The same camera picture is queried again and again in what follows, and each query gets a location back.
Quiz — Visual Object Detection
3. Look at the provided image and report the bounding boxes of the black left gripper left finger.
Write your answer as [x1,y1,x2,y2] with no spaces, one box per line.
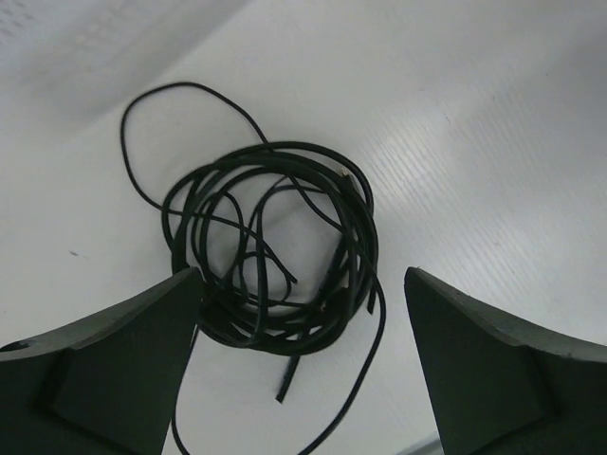
[1,268,203,454]

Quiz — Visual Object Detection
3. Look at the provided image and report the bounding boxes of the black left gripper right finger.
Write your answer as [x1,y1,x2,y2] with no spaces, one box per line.
[404,267,606,454]

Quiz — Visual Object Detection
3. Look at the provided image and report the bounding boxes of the black cable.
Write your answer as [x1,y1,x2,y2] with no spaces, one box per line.
[120,82,386,455]

